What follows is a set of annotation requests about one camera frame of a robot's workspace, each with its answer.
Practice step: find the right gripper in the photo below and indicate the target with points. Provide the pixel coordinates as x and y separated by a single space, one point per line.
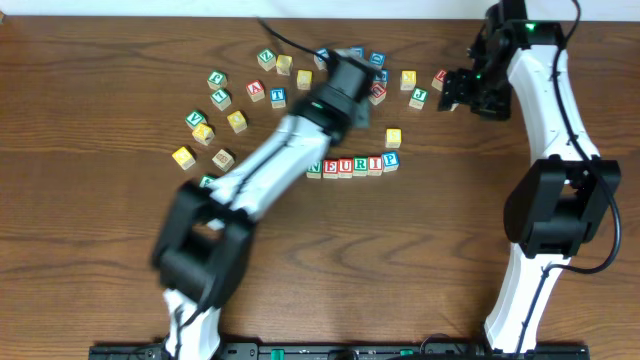
454 89

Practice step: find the yellow S block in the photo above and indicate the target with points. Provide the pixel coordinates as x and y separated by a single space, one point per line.
393 138

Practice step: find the green R block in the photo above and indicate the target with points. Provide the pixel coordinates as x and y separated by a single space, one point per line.
360 166

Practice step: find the red I block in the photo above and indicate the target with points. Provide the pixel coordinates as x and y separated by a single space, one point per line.
375 166

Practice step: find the blue P block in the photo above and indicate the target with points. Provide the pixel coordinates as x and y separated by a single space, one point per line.
390 161

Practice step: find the red E block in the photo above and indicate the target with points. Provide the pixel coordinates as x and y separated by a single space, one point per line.
330 169

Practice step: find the green N block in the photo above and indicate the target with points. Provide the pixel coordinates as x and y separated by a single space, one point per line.
315 171

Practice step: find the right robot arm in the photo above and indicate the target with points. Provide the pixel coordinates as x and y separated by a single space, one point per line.
562 215

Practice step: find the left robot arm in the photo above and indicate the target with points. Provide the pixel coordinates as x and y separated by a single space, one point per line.
203 248

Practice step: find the red upside-down U block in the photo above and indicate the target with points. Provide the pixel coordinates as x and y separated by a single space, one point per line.
377 94

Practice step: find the blue 5 block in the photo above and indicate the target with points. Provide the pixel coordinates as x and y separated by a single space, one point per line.
382 78

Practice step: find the blue D block tilted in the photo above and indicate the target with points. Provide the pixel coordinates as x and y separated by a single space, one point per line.
377 59

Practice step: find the red M block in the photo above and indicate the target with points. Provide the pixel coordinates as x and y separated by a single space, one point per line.
439 79

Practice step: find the yellow block right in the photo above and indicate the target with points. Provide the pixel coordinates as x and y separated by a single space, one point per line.
408 80

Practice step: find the blue D block upright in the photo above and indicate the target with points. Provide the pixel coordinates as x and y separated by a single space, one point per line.
358 50

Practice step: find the blue L block top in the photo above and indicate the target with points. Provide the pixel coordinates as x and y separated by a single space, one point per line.
320 58

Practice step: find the green J block right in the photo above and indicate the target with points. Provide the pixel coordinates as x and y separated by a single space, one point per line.
418 98

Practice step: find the yellow Q block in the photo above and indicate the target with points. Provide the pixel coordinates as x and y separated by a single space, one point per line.
304 80

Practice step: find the blue T block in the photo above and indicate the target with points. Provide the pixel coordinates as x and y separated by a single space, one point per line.
278 98

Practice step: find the yellow block top row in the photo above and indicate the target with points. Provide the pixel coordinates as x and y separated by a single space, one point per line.
284 65

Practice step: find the red A block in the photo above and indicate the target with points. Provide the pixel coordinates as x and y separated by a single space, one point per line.
255 90

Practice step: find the green Z block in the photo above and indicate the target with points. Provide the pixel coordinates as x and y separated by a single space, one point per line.
267 59

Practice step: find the yellow O block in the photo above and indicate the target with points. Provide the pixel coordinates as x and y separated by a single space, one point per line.
237 121

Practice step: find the green 7 block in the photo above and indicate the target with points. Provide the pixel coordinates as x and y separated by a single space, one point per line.
221 99

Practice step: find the pineapple picture block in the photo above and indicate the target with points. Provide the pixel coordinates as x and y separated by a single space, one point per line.
224 159

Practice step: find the yellow K block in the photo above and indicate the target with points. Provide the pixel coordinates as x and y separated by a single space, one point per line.
203 134

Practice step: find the green V block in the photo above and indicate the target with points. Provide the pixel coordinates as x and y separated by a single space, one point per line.
195 118

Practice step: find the green 4 block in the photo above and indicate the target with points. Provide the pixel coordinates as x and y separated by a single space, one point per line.
206 181

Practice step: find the yellow G block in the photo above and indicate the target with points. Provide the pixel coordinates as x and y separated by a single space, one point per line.
184 158

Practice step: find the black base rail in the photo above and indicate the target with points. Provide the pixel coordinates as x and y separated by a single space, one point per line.
253 351

